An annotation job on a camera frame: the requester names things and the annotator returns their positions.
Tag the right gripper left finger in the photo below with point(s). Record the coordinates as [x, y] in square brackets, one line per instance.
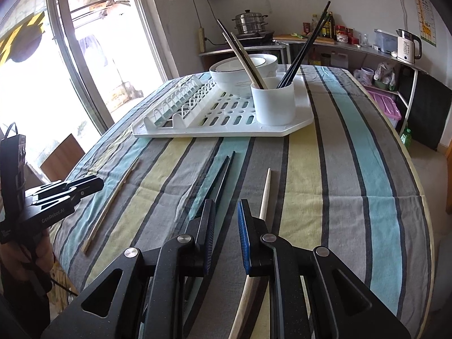
[202, 229]

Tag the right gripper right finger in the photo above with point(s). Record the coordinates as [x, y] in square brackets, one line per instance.
[255, 254]

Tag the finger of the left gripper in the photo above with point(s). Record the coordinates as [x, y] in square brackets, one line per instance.
[74, 189]
[65, 205]

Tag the white chopstick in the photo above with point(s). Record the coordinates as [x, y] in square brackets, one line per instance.
[251, 284]

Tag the wooden chopstick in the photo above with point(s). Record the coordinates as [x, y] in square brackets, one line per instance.
[92, 235]
[251, 68]
[243, 61]

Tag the black chopstick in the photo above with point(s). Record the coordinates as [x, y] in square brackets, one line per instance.
[305, 42]
[200, 208]
[307, 47]
[238, 54]
[218, 185]

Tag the metal kitchen shelf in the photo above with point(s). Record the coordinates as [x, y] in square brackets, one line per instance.
[347, 56]

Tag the person left hand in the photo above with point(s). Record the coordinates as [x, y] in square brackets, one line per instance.
[14, 256]

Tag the white dish drying rack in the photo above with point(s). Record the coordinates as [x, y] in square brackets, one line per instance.
[201, 109]

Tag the striped tablecloth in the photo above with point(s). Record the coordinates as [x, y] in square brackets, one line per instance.
[346, 182]

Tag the white utensil holder cup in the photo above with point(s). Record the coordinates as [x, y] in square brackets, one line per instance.
[274, 106]

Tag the white ceramic bowl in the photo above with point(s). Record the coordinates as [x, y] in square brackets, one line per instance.
[230, 76]

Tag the white power strip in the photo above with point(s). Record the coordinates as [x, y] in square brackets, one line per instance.
[201, 40]

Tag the green bottle on floor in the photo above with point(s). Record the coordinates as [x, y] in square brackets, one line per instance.
[406, 137]

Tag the induction cooktop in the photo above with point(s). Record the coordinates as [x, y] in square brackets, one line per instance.
[256, 39]

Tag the pink lidded storage box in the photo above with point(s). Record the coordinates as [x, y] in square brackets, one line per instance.
[386, 103]

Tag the stainless steel steamer pot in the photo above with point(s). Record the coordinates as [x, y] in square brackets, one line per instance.
[249, 22]

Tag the wooden cutting board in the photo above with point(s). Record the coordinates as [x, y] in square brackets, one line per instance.
[297, 38]

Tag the clear plastic container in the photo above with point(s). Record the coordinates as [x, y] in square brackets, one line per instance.
[387, 42]

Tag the white electric kettle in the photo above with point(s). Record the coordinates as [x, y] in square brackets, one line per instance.
[409, 46]

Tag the giraffe height chart poster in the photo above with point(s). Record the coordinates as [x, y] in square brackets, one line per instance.
[426, 21]

